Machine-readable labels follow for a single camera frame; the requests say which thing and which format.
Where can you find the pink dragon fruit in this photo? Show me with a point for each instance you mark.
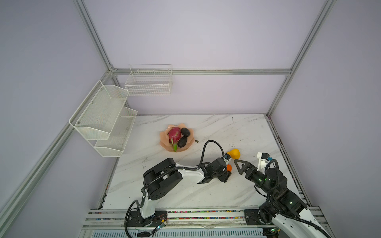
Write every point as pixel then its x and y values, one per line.
pixel 174 135

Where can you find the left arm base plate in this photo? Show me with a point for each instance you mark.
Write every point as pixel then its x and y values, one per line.
pixel 134 219

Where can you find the dark avocado with stem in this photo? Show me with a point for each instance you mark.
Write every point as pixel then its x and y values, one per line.
pixel 182 142

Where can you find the pink flower-shaped fruit bowl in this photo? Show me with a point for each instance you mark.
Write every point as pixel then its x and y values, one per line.
pixel 164 139

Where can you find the white wire basket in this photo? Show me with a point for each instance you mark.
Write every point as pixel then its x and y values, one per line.
pixel 149 80

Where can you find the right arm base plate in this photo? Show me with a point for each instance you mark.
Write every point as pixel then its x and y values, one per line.
pixel 257 217

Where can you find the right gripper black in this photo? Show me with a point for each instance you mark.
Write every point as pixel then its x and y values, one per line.
pixel 252 168

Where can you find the white mesh shelf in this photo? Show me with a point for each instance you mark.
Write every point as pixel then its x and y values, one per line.
pixel 96 117
pixel 115 145

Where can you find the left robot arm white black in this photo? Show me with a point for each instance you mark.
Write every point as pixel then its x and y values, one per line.
pixel 162 178

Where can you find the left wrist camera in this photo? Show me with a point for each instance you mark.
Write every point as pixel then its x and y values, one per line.
pixel 227 157

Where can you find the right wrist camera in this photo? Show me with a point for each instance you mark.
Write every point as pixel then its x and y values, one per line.
pixel 263 159

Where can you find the aluminium mounting rail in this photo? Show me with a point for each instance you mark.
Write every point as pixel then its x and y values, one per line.
pixel 188 223

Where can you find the lower white mesh shelf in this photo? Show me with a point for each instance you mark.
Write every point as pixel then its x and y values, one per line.
pixel 115 145

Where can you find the upper white mesh shelf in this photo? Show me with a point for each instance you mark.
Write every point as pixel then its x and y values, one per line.
pixel 96 117

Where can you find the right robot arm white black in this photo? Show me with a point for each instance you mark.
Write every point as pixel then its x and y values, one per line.
pixel 282 207

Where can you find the yellow pear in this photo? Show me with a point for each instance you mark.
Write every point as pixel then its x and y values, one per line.
pixel 234 154

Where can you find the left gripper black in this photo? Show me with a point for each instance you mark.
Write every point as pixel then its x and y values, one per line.
pixel 224 177

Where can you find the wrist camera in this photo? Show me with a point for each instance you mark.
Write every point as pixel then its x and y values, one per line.
pixel 263 159
pixel 227 157

